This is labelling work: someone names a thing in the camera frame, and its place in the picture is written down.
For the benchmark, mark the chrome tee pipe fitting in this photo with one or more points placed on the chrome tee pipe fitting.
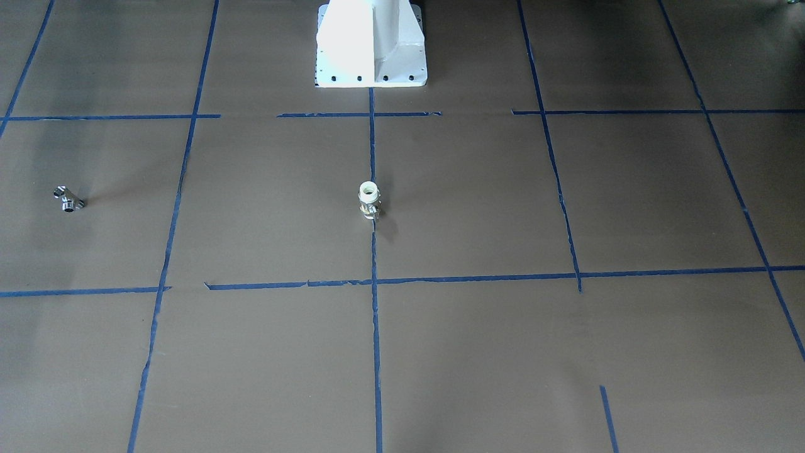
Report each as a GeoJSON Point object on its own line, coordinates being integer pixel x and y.
{"type": "Point", "coordinates": [69, 201]}

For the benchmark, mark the brass white PPR valve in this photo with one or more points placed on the brass white PPR valve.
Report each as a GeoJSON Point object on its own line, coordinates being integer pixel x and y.
{"type": "Point", "coordinates": [369, 199]}

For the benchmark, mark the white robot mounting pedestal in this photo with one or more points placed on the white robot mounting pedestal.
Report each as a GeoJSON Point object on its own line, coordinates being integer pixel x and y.
{"type": "Point", "coordinates": [370, 44]}

